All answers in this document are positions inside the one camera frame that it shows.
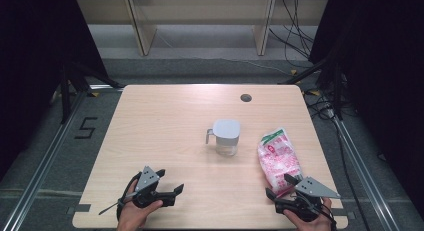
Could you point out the yellow tape piece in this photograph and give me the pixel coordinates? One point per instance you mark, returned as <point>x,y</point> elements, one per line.
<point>293,72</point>
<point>94,94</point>
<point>314,92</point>

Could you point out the person's left hand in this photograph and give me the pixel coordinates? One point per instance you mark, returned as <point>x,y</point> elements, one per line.
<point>131,216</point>

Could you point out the clear jar with grey lid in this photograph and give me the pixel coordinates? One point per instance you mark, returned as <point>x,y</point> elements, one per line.
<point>226,131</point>

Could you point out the pink and white plastic bag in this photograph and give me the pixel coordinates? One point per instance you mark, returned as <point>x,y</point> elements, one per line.
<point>278,157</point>

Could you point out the black curtain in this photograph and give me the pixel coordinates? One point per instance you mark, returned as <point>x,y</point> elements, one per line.
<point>383,74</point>
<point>33,57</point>

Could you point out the aluminium floor rail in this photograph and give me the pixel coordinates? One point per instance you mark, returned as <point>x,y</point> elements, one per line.
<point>43,167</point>
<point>363,177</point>

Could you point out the beige wooden shelf frame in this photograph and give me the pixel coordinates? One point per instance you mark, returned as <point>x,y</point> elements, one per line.
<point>143,31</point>

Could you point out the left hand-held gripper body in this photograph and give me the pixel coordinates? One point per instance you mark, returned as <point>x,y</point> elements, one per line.
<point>146,179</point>

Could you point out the black metal stand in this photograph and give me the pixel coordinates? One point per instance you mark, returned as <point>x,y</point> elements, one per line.
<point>66,97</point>
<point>337,91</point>

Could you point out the person's right hand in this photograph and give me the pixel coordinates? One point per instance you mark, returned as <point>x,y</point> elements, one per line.
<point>313,226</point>

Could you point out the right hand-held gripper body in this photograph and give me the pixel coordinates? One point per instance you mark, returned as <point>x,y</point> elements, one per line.
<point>313,189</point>

